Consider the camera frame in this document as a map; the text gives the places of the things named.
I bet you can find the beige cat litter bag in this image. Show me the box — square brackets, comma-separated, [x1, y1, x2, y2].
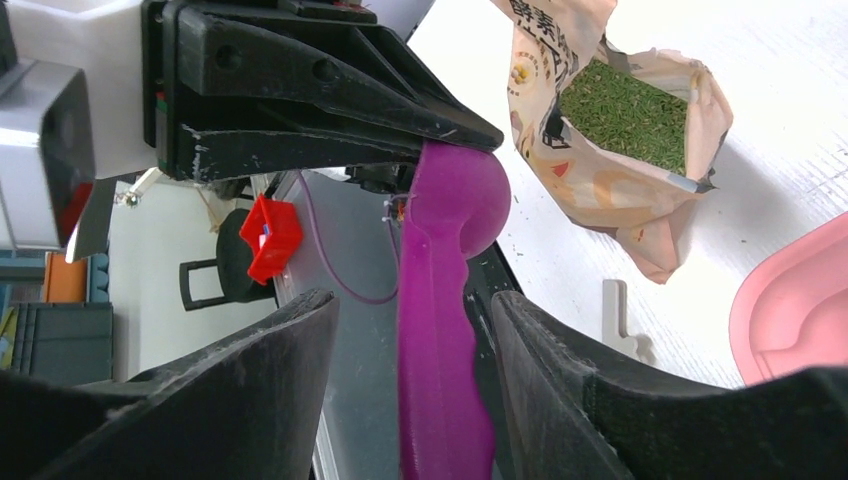
[498, 1, 733, 284]

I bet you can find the red plastic bin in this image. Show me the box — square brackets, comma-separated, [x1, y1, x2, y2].
[239, 196, 304, 285]

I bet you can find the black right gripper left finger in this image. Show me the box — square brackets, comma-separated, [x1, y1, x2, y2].
[1, 289, 340, 479]

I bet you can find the green cat litter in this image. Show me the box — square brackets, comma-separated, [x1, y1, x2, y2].
[560, 60, 688, 175]

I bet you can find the pink litter box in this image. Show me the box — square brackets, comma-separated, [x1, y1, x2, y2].
[729, 213, 847, 385]

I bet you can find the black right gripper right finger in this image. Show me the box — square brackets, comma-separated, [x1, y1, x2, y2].
[492, 291, 847, 479]

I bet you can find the purple litter scoop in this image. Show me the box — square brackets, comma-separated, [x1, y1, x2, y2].
[397, 141, 511, 479]

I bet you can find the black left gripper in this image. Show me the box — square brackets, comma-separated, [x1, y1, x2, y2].
[140, 1, 503, 183]

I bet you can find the black stool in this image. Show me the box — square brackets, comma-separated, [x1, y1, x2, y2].
[179, 208, 275, 311]

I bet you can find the white bag clip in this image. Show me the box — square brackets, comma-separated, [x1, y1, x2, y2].
[601, 279, 656, 366]

